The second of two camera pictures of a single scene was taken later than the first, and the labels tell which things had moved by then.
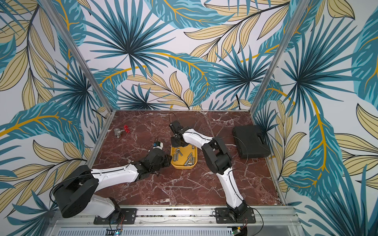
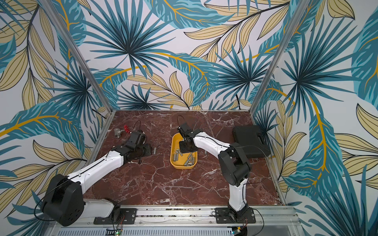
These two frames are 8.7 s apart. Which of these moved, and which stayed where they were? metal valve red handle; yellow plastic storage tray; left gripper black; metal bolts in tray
Moved: left gripper black
Stayed: metal bolts in tray; yellow plastic storage tray; metal valve red handle
